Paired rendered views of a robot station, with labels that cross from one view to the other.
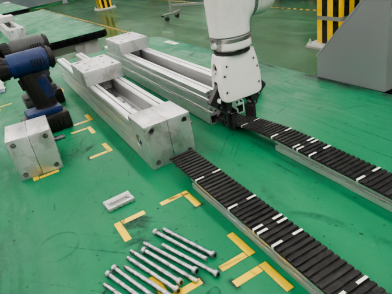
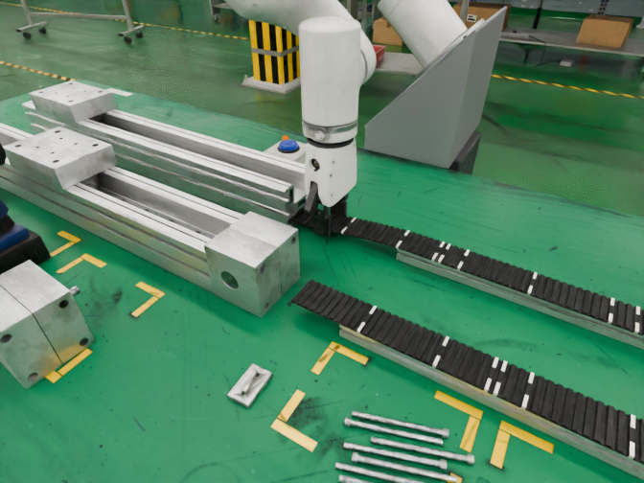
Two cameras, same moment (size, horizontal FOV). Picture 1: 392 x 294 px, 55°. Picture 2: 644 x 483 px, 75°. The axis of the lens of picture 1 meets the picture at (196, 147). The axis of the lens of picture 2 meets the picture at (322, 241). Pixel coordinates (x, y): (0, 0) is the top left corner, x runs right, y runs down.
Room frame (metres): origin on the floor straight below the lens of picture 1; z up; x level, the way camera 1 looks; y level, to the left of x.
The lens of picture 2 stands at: (0.27, 0.25, 1.23)
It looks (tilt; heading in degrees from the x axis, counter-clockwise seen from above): 38 degrees down; 326
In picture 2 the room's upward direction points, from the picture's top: straight up
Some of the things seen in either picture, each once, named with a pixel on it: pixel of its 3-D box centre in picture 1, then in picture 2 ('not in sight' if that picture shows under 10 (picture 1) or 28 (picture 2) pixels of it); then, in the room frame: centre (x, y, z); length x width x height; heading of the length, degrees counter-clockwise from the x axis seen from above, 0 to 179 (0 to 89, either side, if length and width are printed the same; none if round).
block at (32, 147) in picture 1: (39, 144); (37, 315); (0.78, 0.34, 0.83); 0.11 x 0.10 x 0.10; 110
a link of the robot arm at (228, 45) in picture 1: (230, 41); (329, 126); (0.78, -0.11, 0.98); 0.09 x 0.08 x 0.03; 115
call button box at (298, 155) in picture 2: not in sight; (287, 162); (0.99, -0.15, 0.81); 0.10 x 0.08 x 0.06; 114
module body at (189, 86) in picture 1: (157, 71); (151, 149); (1.20, 0.08, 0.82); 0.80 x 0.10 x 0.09; 24
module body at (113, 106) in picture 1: (102, 89); (73, 185); (1.12, 0.25, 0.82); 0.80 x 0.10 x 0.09; 24
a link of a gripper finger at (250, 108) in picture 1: (254, 104); (341, 199); (0.79, -0.15, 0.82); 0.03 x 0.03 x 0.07; 25
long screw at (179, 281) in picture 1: (154, 265); (387, 477); (0.39, 0.09, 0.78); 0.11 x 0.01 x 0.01; 42
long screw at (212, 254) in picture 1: (187, 241); (399, 423); (0.43, 0.04, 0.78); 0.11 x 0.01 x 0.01; 43
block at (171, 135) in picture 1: (167, 132); (260, 258); (0.72, 0.05, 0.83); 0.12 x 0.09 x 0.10; 114
